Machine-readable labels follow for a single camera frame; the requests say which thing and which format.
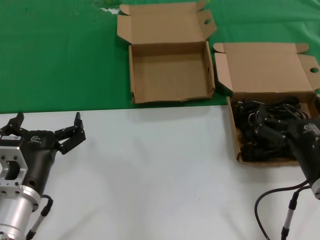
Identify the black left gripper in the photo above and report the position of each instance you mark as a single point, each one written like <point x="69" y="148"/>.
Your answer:
<point x="37" y="155"/>

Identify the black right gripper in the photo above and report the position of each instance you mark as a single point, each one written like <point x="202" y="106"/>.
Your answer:
<point x="307" y="150"/>

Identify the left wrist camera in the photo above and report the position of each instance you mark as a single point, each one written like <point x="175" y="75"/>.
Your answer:
<point x="10" y="140"/>

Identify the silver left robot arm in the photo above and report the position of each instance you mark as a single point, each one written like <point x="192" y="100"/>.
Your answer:
<point x="15" y="207"/>

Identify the open cardboard box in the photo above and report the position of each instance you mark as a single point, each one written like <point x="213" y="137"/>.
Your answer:
<point x="265" y="70"/>
<point x="170" y="70"/>

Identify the green table cloth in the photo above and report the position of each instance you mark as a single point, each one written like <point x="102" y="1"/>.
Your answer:
<point x="62" y="62"/>

